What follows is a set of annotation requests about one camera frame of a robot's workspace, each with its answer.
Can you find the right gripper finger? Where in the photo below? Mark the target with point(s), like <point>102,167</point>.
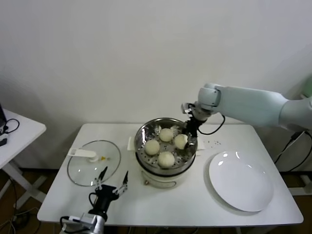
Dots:
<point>191,142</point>
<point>184,133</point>

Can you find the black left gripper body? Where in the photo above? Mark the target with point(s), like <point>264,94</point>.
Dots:
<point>107,195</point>

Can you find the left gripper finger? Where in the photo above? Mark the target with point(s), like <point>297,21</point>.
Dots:
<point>124,185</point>
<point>98,184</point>

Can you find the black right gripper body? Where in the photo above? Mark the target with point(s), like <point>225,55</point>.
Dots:
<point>192,128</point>

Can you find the white steamed baozi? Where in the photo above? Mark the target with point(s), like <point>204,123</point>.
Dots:
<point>166,159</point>
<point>152,147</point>
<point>166,134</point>
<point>181,142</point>

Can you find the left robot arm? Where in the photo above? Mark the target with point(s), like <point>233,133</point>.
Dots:
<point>89,223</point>

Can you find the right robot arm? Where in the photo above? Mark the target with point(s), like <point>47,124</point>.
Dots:
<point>248,102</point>

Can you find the steel perforated steamer basket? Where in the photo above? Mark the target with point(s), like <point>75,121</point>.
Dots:
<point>146,136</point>

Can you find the white electric pot base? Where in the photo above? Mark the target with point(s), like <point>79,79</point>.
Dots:
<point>161,181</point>

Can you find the white round plate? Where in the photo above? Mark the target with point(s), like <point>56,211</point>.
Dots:
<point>239,180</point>

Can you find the white folding side table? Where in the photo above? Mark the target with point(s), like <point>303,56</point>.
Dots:
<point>26,129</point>

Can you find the small black adapter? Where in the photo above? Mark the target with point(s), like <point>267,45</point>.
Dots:
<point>3,142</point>

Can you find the white stand base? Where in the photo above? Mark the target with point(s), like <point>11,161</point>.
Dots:
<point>302,186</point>

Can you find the dark device on side table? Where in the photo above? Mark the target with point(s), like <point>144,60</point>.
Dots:
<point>2,113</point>

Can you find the pale green object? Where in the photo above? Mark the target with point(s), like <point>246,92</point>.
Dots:
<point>307,85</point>

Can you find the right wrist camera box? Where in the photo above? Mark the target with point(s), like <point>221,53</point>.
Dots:
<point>187,107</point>

